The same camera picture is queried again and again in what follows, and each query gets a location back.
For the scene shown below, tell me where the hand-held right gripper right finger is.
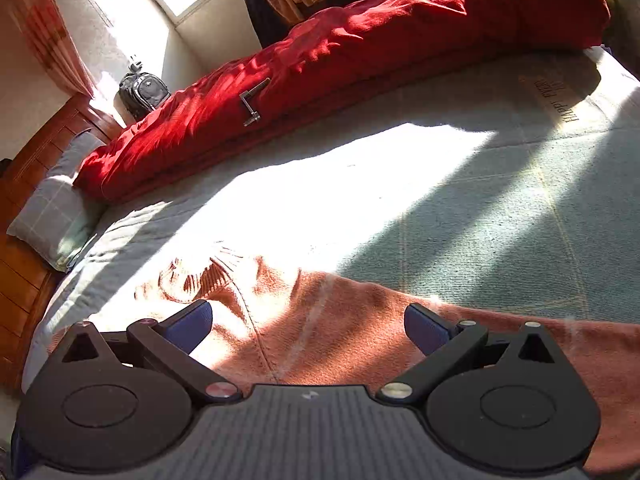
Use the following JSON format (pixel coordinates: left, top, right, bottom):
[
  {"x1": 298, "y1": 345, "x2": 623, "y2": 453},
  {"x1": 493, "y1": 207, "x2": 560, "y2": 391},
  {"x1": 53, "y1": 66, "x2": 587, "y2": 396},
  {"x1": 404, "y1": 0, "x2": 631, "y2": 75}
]
[{"x1": 375, "y1": 302, "x2": 558, "y2": 403}]

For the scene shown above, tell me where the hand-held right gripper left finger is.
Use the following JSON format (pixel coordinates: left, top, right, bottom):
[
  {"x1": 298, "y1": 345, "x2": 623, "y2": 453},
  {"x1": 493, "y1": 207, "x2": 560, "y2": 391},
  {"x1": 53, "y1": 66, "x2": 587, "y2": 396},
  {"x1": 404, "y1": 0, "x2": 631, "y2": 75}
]
[{"x1": 60, "y1": 299, "x2": 246, "y2": 403}]

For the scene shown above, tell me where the salmon knit sweater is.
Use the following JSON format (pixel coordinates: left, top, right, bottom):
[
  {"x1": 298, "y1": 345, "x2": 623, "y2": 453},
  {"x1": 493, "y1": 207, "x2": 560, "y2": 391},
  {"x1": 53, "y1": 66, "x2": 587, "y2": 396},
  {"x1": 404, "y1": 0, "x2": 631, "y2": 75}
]
[{"x1": 47, "y1": 242, "x2": 640, "y2": 478}]

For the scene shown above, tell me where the bed with grey-green checked sheet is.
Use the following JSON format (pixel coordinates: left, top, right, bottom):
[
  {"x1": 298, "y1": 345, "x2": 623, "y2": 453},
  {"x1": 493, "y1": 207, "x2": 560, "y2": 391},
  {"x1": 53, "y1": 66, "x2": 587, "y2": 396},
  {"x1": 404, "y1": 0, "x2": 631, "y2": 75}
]
[{"x1": 20, "y1": 47, "x2": 640, "y2": 396}]

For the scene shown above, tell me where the wooden headboard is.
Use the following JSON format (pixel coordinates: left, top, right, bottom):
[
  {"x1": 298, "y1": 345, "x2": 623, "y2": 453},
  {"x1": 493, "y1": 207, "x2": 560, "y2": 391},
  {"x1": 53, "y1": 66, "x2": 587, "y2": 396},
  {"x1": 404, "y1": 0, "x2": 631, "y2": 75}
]
[{"x1": 0, "y1": 94, "x2": 123, "y2": 396}]

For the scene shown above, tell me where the grey checked pillow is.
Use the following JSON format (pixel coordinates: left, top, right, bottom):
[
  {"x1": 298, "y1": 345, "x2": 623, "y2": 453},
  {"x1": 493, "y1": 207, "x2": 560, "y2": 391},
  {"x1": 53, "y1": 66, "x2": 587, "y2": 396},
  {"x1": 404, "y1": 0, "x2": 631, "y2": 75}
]
[{"x1": 6, "y1": 130, "x2": 108, "y2": 273}]

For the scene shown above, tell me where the grey metal crank tool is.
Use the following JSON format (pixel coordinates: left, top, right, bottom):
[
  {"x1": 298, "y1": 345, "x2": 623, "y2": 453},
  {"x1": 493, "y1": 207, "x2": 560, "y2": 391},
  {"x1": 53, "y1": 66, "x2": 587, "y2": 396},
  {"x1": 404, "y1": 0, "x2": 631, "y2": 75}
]
[{"x1": 239, "y1": 77, "x2": 272, "y2": 127}]

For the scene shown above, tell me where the grey backpack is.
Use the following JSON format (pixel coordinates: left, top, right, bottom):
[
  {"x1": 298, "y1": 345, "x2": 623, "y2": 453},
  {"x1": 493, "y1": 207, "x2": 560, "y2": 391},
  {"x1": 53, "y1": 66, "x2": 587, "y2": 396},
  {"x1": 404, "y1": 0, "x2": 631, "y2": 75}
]
[{"x1": 119, "y1": 55, "x2": 172, "y2": 122}]

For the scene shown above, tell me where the red duvet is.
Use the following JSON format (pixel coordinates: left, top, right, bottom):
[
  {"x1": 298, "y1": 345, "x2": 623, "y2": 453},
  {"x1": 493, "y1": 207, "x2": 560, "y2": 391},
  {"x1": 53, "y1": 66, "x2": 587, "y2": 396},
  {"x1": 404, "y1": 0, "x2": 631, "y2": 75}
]
[{"x1": 74, "y1": 0, "x2": 612, "y2": 206}]

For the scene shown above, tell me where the dark hanging garment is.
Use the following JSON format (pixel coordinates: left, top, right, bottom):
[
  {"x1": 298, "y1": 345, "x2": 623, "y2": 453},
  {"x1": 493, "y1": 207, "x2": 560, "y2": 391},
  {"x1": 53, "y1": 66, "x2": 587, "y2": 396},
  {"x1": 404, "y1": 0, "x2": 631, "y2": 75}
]
[{"x1": 242, "y1": 0, "x2": 296, "y2": 51}]

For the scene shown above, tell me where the striped pink curtain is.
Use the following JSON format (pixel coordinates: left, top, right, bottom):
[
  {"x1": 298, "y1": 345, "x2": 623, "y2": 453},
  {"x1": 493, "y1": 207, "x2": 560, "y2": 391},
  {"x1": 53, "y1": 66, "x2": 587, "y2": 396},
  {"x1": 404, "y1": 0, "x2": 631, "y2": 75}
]
[{"x1": 0, "y1": 0, "x2": 96, "y2": 101}]

